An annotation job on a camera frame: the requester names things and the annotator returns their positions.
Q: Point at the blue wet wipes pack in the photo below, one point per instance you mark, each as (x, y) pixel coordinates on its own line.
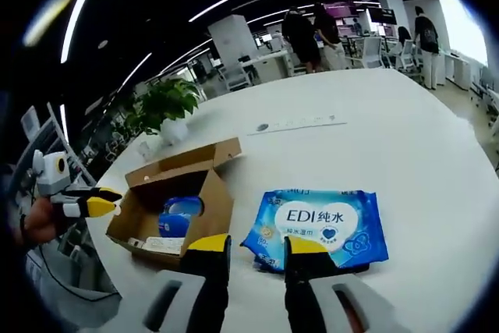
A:
(312, 216)

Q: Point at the table socket strip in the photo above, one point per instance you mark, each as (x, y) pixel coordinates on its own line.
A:
(304, 124)

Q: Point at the small clear glass cup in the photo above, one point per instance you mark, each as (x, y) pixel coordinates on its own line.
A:
(147, 149)

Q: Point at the black wristband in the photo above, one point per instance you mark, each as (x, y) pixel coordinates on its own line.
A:
(24, 224)

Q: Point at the purple wall screen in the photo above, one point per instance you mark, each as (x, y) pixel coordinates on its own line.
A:
(339, 9)

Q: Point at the person's left hand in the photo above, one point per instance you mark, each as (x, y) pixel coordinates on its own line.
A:
(43, 225)

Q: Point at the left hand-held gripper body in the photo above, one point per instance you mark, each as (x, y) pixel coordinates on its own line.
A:
(48, 177)

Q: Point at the blue soft refill pouch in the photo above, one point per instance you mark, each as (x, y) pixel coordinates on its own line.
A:
(179, 212)

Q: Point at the dark hanging display screen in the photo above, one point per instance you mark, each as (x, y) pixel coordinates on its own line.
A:
(382, 15)

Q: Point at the white office chair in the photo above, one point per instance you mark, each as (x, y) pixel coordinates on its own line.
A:
(234, 75)
(372, 50)

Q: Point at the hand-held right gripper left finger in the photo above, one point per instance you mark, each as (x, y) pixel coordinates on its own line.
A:
(206, 282)

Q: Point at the grey round table grommet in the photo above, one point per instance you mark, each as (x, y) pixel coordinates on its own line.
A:
(262, 127)

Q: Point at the brown cardboard shoe box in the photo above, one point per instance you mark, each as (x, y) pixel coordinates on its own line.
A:
(210, 212)

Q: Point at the white printed carton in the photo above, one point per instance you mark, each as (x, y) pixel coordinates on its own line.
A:
(165, 244)

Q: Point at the potted green plant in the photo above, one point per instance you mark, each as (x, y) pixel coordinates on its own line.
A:
(167, 99)

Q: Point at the white office cabinet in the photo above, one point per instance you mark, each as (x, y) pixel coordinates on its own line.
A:
(269, 66)

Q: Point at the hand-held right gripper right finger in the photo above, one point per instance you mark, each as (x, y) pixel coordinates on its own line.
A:
(308, 286)

